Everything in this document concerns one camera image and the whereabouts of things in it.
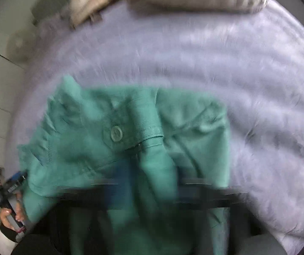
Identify green button-up shirt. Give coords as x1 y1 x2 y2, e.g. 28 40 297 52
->
19 76 230 254

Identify white sleeve left forearm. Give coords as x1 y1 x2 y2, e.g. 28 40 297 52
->
0 223 18 255

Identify person's left hand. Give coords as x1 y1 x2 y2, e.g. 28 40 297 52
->
0 192 25 231

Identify grey embossed plush blanket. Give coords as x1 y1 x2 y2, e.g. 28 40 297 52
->
5 1 304 254

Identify round white fan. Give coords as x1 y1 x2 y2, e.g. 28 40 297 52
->
6 29 37 63

